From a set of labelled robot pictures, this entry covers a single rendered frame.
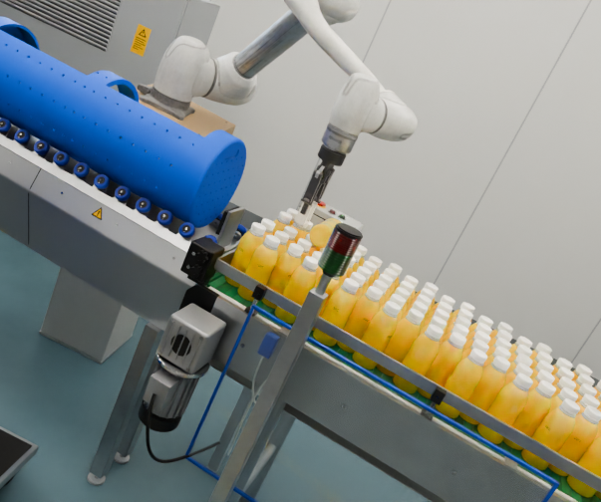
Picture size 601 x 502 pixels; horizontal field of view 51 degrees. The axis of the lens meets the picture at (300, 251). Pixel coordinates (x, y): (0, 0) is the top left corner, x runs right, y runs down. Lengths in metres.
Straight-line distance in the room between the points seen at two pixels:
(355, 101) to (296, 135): 2.94
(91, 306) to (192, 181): 1.15
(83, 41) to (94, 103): 1.84
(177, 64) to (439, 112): 2.47
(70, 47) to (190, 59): 1.41
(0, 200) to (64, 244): 0.25
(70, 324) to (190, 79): 1.13
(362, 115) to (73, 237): 0.92
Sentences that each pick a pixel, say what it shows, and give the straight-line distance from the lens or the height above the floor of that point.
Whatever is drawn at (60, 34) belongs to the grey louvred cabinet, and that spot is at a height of 0.99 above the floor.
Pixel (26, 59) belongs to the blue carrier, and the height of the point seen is 1.18.
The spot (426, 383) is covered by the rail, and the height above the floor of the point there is 0.97.
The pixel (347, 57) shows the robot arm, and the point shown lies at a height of 1.55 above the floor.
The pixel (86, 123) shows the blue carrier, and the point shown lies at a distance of 1.89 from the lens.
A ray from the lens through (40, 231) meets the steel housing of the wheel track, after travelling 2.10.
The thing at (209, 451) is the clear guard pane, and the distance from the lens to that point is 1.78.
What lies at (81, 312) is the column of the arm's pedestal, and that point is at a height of 0.18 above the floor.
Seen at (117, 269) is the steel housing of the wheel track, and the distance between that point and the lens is 1.94.
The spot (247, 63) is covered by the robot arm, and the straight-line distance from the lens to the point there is 2.45.
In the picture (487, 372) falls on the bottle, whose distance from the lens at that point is 1.63.
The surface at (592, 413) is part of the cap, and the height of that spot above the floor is 1.08.
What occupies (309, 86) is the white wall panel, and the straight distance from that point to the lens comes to 4.59.
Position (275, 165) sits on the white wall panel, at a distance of 4.69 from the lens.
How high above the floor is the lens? 1.62
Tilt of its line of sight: 19 degrees down
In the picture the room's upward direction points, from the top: 25 degrees clockwise
